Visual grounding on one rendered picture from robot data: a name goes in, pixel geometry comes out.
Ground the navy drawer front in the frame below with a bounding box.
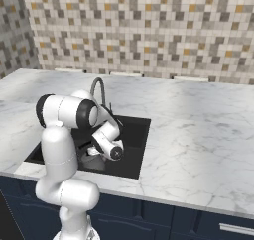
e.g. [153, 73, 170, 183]
[170, 206, 254, 240]

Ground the navy cabinet door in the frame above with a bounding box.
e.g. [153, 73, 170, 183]
[86, 193, 176, 240]
[0, 176, 64, 240]

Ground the navy cabinet door handle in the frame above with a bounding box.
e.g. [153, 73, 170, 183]
[19, 201, 62, 213]
[98, 217, 148, 232]

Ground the grey curved tap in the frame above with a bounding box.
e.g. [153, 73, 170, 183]
[89, 76, 114, 115]

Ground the black sink basin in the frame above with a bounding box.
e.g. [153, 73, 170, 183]
[23, 113, 152, 180]

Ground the silver drawer handle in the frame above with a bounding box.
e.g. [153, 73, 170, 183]
[219, 222, 254, 237]

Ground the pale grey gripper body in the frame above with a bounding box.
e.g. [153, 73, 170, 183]
[77, 144, 107, 172]

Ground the white wall socket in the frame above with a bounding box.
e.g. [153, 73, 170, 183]
[54, 66, 84, 73]

